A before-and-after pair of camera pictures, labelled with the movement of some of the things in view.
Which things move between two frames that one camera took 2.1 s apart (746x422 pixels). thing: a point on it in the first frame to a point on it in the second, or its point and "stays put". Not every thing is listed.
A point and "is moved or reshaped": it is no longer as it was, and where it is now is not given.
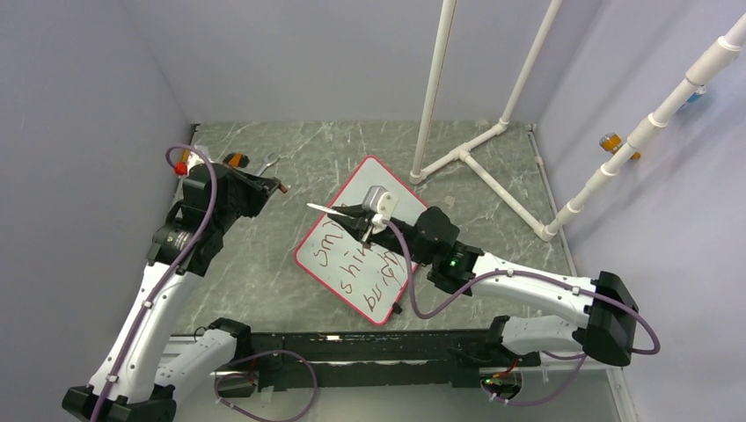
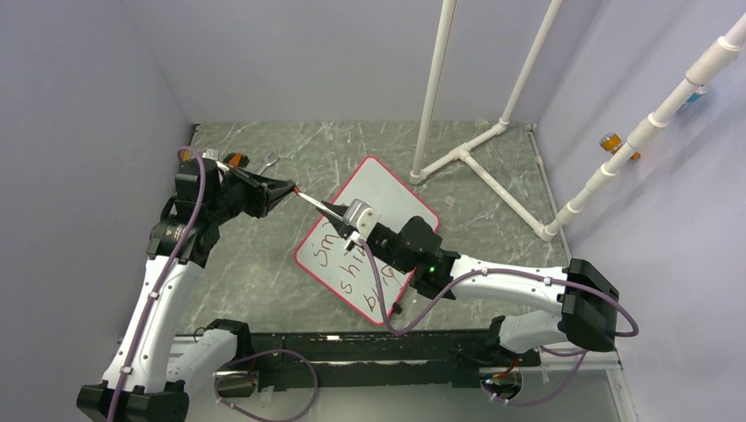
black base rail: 380,359 stays put
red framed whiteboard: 370,279 stays put
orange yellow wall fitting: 612,141 stays put
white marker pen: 325,209 is moved or reshaped
